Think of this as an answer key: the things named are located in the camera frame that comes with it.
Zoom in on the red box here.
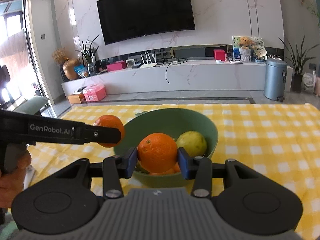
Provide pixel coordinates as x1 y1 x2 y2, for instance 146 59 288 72
213 49 226 62

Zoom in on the potted plant left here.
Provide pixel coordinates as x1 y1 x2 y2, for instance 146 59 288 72
76 35 99 76

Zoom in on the green pear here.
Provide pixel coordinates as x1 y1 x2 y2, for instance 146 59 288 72
176 131 207 158

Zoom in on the green upholstered chair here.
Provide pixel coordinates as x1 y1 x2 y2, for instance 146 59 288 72
13 95 49 115

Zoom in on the black wall television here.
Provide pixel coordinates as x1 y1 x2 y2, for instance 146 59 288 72
97 0 195 44

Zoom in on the white TV console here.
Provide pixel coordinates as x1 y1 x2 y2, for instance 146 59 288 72
61 59 293 97

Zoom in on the magenta flat box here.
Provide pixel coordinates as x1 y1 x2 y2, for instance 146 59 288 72
106 61 127 72

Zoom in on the green colander bowl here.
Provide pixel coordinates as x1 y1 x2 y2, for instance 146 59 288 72
114 108 218 187

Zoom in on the orange cardboard box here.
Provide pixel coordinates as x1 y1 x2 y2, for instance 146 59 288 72
67 93 86 104

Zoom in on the yellow checkered tablecloth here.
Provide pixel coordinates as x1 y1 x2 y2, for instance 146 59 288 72
29 103 319 239

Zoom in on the person left hand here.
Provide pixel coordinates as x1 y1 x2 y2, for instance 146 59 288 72
0 150 31 208

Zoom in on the potted green plant right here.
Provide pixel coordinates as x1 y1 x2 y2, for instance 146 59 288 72
278 35 319 93

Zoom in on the teddy bear toy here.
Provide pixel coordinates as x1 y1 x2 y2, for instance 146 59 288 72
238 36 252 62

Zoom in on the grey blue trash bin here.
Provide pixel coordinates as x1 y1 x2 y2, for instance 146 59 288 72
264 59 287 102

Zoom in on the pink storage box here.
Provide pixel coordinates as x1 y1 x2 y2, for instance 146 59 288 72
82 83 107 102

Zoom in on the copper vase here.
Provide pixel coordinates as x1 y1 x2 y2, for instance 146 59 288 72
62 59 80 80

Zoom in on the white wifi router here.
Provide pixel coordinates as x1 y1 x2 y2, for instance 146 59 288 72
140 51 157 68

